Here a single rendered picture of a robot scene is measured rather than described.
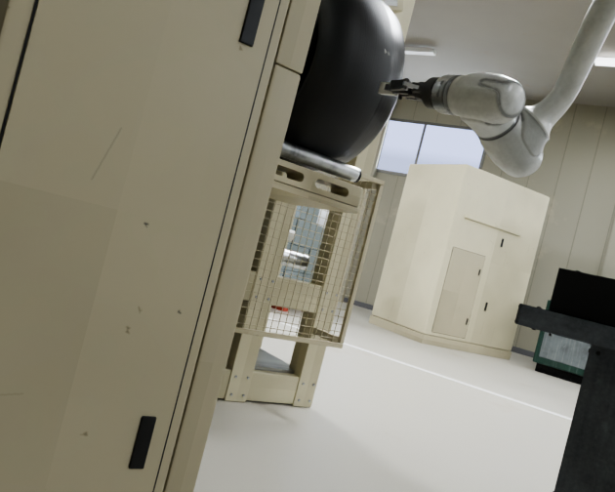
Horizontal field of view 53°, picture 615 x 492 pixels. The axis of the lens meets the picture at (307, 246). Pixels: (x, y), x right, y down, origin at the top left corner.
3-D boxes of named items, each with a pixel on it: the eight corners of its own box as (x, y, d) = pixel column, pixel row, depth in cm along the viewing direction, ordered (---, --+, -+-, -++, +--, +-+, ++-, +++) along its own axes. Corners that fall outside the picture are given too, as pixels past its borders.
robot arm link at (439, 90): (454, 68, 136) (435, 67, 141) (440, 108, 137) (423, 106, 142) (480, 83, 141) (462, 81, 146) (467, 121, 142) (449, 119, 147)
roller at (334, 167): (260, 128, 165) (252, 143, 167) (265, 136, 162) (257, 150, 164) (357, 165, 185) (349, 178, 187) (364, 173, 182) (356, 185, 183)
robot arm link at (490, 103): (435, 97, 135) (463, 137, 143) (489, 102, 123) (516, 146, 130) (465, 61, 137) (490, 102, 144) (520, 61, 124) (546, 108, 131)
